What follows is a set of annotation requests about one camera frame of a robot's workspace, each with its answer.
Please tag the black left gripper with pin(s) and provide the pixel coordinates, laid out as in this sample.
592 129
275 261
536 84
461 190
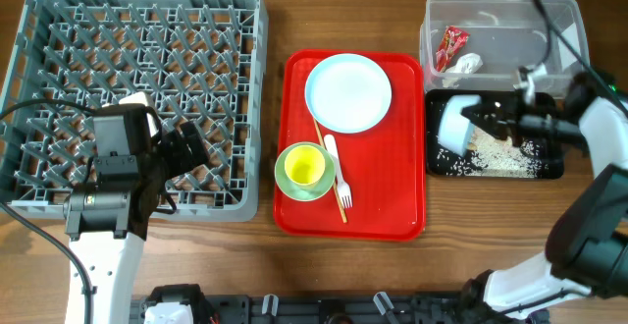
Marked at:
184 160

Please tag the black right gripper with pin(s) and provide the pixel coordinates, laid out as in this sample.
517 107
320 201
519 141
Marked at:
505 122

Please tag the rice and food scraps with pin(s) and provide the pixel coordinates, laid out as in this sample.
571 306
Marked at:
490 157

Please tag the small light blue bowl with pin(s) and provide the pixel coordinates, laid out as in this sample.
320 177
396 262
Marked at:
455 130

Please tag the white napkin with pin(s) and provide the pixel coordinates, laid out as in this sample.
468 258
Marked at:
466 65

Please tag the red snack wrapper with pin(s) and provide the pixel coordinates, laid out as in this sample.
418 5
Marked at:
453 40

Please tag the yellow plastic cup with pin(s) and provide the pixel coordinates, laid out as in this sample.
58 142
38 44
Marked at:
305 165

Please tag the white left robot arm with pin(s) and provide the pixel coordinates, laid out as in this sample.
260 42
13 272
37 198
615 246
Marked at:
107 219

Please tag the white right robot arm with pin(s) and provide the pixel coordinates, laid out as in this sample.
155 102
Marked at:
585 255

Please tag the black waste tray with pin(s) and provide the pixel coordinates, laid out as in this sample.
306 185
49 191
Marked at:
551 154

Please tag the grey dishwasher rack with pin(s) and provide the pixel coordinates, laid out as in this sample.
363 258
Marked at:
201 62

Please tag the clear plastic bin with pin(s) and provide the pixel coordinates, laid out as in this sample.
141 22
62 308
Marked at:
507 34

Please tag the red plastic tray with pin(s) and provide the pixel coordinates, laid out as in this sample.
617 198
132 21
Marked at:
385 167

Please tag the green saucer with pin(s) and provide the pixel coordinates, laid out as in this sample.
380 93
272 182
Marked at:
296 192

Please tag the large light blue plate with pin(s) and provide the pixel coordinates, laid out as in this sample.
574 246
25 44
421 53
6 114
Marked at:
348 93

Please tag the white plastic fork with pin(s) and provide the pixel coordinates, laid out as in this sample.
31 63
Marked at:
342 185

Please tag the wooden chopstick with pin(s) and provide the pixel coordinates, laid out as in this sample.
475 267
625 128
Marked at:
335 187

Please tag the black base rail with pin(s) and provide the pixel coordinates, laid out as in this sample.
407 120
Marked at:
169 304

